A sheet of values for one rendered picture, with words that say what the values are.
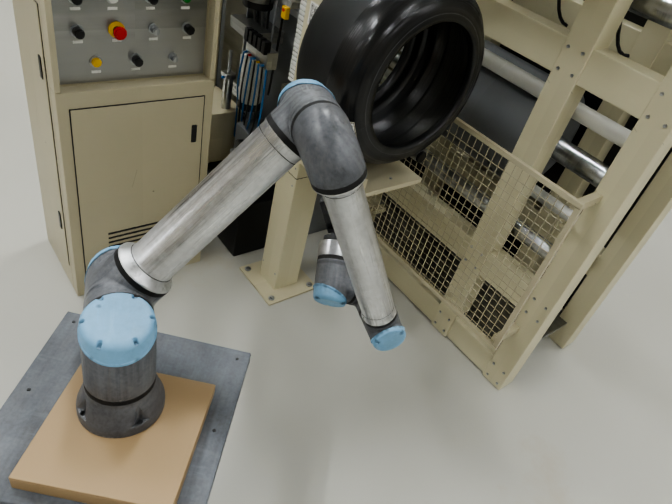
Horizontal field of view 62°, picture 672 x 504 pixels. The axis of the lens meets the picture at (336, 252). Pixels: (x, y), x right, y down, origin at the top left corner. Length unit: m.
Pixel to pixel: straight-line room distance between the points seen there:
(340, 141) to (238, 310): 1.52
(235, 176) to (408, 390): 1.44
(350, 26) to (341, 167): 0.62
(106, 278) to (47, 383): 0.32
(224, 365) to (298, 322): 0.99
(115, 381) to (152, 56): 1.21
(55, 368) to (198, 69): 1.18
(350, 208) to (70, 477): 0.78
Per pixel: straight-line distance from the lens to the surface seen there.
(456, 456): 2.28
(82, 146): 2.09
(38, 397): 1.49
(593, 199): 1.96
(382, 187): 1.92
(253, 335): 2.38
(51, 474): 1.33
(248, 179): 1.17
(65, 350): 1.56
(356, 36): 1.56
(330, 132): 1.05
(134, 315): 1.21
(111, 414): 1.31
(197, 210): 1.22
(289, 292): 2.57
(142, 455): 1.33
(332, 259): 1.45
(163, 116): 2.14
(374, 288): 1.28
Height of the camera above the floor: 1.79
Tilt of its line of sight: 39 degrees down
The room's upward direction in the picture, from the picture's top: 16 degrees clockwise
